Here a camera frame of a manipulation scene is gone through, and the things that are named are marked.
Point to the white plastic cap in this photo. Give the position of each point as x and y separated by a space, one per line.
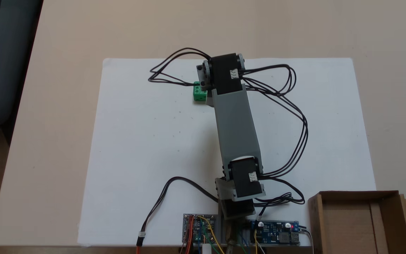
207 249

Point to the metal table clamp screw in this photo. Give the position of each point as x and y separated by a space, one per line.
231 243

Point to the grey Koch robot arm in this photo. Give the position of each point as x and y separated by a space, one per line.
234 120

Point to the blue circuit board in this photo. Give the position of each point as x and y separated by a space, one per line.
273 234

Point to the white paper sheet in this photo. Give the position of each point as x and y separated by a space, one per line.
330 141
136 141

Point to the green die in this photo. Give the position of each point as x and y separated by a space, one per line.
198 94

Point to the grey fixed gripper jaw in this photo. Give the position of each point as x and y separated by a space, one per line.
210 99

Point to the brown cardboard box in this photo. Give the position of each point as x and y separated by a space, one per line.
351 222

